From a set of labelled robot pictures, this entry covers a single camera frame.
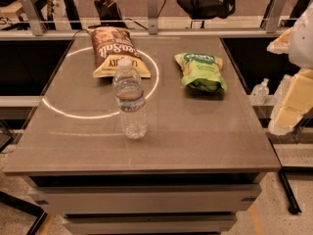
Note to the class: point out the brown sea salt chip bag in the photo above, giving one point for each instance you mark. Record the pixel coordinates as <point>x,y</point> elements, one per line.
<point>110,44</point>

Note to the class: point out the metal rail bracket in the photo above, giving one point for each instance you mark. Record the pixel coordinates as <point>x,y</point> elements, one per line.
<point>273,18</point>
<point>152,17</point>
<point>36,26</point>

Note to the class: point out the left metal rail bracket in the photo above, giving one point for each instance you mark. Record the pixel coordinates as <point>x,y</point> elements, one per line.
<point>36,26</point>

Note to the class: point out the clear hand sanitizer bottle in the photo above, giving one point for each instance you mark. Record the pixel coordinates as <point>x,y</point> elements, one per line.
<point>259,92</point>

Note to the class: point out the dark device behind glass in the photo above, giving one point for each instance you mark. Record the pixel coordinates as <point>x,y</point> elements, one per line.
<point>108,13</point>

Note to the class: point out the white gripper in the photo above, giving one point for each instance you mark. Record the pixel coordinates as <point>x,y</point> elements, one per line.
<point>302,46</point>

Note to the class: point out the middle metal rail bracket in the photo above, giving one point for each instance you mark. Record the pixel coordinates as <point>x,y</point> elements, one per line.
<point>152,17</point>

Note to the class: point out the green snack bag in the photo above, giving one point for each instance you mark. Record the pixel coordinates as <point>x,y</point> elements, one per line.
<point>201,71</point>

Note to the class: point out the right metal rail bracket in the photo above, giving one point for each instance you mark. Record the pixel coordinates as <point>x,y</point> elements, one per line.
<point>273,18</point>

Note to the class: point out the grey table drawer cabinet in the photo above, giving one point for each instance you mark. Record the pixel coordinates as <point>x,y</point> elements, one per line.
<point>188,209</point>

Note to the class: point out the clear plastic water bottle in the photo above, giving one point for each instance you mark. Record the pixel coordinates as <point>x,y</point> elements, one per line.
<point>131,102</point>

